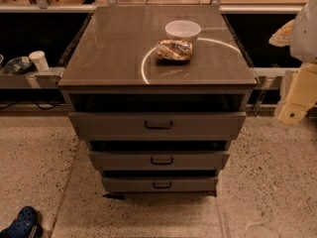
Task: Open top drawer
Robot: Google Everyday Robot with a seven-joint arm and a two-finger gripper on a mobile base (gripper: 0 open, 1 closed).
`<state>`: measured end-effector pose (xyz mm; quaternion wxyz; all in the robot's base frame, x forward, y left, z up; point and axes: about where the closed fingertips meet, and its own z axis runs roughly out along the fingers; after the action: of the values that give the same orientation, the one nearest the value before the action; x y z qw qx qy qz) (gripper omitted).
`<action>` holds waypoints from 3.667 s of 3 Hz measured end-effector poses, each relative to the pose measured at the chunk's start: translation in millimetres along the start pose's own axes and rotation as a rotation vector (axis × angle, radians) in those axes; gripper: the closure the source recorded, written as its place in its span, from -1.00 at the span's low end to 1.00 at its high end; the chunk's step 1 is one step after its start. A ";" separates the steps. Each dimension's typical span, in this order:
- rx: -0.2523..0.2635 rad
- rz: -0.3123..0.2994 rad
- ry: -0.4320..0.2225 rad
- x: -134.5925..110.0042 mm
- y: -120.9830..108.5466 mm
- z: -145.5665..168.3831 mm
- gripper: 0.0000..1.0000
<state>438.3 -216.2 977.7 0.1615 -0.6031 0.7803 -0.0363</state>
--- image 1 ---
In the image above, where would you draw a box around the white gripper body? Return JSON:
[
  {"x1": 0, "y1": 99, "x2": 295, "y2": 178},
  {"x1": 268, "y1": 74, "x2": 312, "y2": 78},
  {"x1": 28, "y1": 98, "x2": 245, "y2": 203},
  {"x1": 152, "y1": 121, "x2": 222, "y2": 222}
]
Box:
[{"x1": 290, "y1": 0, "x2": 317, "y2": 63}]

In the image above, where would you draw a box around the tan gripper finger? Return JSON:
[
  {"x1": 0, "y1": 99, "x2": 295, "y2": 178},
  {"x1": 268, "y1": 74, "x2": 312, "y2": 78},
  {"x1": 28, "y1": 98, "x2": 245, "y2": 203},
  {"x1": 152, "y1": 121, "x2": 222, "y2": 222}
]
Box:
[
  {"x1": 276, "y1": 63, "x2": 317, "y2": 125},
  {"x1": 268, "y1": 20, "x2": 294, "y2": 48}
]

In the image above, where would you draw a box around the grey top drawer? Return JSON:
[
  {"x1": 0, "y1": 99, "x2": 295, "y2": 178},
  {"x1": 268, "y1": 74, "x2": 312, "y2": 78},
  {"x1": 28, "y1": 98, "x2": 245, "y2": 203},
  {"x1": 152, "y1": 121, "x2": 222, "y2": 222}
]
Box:
[{"x1": 69, "y1": 112, "x2": 246, "y2": 141}]

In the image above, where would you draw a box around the grey drawer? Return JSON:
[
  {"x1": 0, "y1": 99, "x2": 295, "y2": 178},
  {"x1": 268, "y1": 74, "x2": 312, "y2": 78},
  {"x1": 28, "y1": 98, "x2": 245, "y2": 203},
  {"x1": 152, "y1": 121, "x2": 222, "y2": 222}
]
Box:
[
  {"x1": 102, "y1": 178, "x2": 218, "y2": 193},
  {"x1": 69, "y1": 112, "x2": 246, "y2": 141},
  {"x1": 89, "y1": 151, "x2": 230, "y2": 171}
]

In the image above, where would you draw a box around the grey drawer cabinet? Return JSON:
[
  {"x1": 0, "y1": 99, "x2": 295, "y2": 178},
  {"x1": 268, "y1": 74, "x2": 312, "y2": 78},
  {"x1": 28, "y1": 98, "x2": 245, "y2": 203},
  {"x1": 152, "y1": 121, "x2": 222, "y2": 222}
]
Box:
[{"x1": 57, "y1": 5, "x2": 259, "y2": 200}]

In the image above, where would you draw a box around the grey bottom drawer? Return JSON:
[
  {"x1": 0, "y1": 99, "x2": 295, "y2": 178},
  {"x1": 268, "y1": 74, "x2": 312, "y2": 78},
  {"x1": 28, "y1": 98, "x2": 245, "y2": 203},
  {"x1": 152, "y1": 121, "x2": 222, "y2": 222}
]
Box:
[{"x1": 102, "y1": 178, "x2": 218, "y2": 193}]

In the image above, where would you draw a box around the grey middle drawer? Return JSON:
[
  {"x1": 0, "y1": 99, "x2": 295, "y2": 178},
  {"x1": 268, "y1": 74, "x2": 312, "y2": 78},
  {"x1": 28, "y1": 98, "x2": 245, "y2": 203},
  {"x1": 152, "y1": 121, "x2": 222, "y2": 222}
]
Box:
[{"x1": 89, "y1": 151, "x2": 230, "y2": 171}]

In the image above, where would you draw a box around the white plastic bowl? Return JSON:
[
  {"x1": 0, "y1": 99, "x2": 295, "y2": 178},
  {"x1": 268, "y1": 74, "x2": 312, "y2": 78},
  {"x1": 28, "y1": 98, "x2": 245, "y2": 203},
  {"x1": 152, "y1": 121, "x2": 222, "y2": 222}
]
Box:
[{"x1": 165, "y1": 20, "x2": 201, "y2": 43}]

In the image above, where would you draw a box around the foil snack bag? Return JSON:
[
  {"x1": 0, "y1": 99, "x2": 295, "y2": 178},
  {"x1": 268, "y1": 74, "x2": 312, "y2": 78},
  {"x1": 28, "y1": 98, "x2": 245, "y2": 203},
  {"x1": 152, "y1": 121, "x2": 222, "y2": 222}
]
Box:
[{"x1": 156, "y1": 40, "x2": 193, "y2": 61}]

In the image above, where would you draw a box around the white paper cup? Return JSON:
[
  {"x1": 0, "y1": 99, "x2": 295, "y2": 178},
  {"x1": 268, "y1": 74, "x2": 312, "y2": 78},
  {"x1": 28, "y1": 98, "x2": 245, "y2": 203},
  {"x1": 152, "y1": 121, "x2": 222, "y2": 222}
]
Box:
[{"x1": 29, "y1": 51, "x2": 49, "y2": 71}]

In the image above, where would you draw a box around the dark blue bowl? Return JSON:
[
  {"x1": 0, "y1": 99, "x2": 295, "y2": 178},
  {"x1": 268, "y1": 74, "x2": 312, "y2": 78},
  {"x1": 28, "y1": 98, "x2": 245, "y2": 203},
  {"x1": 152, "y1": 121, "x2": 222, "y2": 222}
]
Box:
[{"x1": 5, "y1": 57, "x2": 33, "y2": 75}]

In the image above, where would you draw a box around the blue croc shoe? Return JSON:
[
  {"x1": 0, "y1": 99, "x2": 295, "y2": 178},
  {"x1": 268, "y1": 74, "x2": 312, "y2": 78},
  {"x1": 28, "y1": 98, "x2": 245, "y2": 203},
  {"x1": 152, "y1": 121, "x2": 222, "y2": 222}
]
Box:
[{"x1": 0, "y1": 206, "x2": 43, "y2": 238}]

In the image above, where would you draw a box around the black floor cable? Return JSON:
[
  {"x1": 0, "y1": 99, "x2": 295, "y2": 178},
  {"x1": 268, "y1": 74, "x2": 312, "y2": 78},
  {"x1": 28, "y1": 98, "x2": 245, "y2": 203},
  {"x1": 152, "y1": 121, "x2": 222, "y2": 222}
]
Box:
[{"x1": 0, "y1": 100, "x2": 65, "y2": 111}]

